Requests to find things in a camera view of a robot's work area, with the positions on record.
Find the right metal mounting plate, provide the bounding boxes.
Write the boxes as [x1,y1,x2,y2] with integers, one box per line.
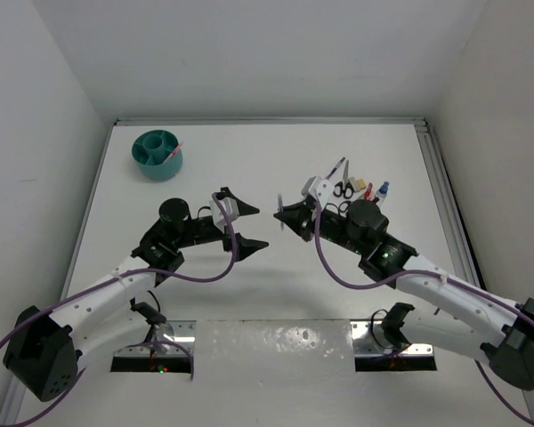
[350,318,434,359]

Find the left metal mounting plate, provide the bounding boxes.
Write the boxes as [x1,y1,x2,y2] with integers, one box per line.
[114,320,197,359]

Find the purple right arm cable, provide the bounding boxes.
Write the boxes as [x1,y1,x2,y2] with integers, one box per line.
[313,206,534,426]

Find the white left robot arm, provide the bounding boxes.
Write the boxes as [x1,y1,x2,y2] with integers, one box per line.
[2,187,268,402]

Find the aluminium frame rail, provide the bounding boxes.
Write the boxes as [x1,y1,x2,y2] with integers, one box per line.
[414,120,486,290]

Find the red gel pen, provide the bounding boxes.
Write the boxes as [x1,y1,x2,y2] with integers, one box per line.
[363,182,374,200]

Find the black handled scissors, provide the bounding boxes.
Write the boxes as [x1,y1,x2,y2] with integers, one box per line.
[333,160,354,200]
[338,200,352,214]

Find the blue cap glue bottle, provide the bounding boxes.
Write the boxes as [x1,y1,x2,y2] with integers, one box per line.
[375,181,390,201]

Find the tan eraser block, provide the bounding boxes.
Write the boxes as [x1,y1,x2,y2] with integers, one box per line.
[349,177,367,193]

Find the metal mounting plate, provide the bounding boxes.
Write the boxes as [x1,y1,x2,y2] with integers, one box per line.
[350,318,434,359]
[114,320,197,359]

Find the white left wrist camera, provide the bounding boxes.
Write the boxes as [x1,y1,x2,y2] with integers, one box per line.
[209,199,238,231]

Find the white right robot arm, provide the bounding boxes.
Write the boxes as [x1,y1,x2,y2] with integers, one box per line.
[273,197,534,391]

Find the black cable at base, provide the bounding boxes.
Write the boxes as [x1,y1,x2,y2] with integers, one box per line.
[368,306,397,352]

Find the teal round organizer container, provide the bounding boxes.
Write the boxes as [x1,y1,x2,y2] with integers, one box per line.
[131,130,183,181]

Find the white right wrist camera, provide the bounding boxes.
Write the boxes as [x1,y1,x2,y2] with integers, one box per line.
[301,176,335,209]

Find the purple pen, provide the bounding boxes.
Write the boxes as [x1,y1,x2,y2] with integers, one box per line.
[326,157,346,180]

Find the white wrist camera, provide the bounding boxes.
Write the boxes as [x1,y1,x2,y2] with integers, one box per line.
[301,176,335,209]
[209,199,238,231]

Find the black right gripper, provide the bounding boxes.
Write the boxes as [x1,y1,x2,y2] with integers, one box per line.
[274,198,366,255]

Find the red and white pen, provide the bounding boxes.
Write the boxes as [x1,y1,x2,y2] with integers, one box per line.
[165,141,183,163]

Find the blue and white pen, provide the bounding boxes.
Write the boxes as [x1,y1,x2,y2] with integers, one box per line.
[277,193,285,231]

